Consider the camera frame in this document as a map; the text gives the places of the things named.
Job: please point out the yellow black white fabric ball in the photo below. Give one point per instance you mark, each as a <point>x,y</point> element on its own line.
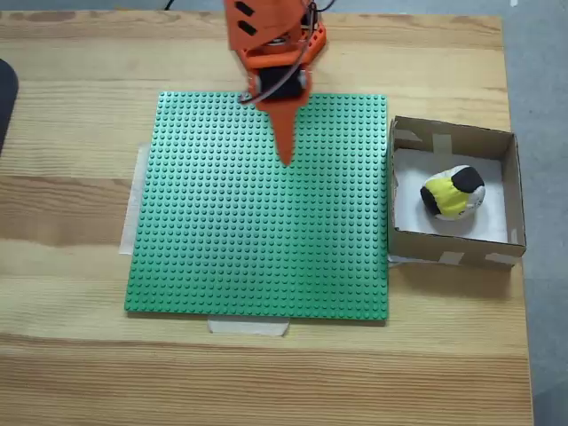
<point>448,195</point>

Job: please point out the white paper box lining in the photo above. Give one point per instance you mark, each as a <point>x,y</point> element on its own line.
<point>408,208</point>

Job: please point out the open cardboard box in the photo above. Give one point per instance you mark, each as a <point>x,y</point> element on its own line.
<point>452,253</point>

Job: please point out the green studded baseplate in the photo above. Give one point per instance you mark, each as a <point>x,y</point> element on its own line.
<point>222,244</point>

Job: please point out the masking tape strip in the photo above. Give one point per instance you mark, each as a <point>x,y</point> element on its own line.
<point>131,222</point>
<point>248,327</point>

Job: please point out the black rounded object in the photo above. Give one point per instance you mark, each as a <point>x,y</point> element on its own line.
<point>6,102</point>

